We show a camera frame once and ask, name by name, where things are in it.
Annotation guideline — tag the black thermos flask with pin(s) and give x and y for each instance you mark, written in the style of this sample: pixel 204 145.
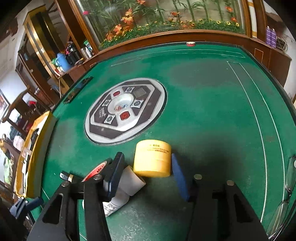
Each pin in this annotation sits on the black thermos flask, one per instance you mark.
pixel 72 53

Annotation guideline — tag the white plastic bottle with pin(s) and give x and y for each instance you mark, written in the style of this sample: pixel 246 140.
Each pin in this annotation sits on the white plastic bottle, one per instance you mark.
pixel 130 183

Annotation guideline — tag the red white small dice piece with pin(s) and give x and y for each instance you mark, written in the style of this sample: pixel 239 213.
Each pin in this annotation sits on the red white small dice piece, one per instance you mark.
pixel 190 44

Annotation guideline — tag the blue thermos jug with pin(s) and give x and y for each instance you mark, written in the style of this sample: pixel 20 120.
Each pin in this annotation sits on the blue thermos jug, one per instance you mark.
pixel 62 61

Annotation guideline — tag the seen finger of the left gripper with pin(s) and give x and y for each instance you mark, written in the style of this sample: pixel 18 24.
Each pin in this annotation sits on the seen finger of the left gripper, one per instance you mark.
pixel 22 207

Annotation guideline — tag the yellow cardboard tray box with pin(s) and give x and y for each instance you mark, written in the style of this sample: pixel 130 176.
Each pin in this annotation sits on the yellow cardboard tray box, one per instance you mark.
pixel 31 160

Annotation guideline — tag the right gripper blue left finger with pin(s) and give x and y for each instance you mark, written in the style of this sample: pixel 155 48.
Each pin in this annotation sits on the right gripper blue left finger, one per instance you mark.
pixel 112 175

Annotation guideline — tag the framed landscape painting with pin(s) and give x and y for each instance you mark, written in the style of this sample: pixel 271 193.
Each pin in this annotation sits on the framed landscape painting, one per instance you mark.
pixel 4 105

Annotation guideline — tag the round table control panel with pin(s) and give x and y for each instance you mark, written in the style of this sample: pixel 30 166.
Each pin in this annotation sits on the round table control panel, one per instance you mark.
pixel 125 110

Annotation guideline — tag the purple bottles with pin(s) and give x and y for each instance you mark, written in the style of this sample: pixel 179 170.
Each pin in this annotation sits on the purple bottles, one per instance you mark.
pixel 271 37

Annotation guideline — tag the wooden chair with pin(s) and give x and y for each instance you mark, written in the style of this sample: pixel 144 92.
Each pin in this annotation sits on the wooden chair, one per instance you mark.
pixel 27 112

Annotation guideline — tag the yellow tape roll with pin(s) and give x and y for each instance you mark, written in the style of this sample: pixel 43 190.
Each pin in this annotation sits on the yellow tape roll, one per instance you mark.
pixel 152 159

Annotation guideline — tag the white labelled tube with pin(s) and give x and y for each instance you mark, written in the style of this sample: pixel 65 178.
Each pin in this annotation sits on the white labelled tube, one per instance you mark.
pixel 118 201

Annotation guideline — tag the black smartphone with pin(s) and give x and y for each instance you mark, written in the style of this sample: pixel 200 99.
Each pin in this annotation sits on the black smartphone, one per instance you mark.
pixel 76 89

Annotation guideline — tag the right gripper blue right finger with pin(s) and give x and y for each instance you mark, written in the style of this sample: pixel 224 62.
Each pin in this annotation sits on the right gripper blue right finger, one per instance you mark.
pixel 179 178

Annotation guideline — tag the green mahjong table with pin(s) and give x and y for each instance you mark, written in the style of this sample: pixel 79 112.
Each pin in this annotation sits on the green mahjong table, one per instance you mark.
pixel 225 117

